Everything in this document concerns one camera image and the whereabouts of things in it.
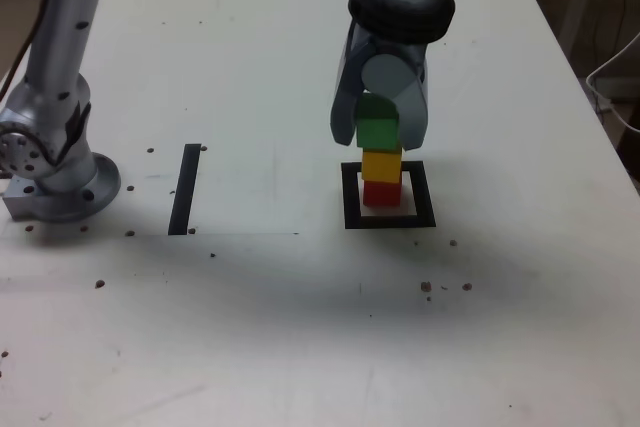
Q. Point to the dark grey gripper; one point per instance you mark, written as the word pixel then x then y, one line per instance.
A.
pixel 405 51

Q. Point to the green cube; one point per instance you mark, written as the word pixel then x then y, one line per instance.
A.
pixel 377 133

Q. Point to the yellow cube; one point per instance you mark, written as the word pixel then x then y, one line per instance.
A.
pixel 381 166

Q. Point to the red cube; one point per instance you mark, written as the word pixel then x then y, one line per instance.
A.
pixel 381 194

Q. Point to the black tape square outline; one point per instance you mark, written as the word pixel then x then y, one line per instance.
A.
pixel 425 194

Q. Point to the black tape strip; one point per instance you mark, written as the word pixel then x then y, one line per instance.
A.
pixel 182 192

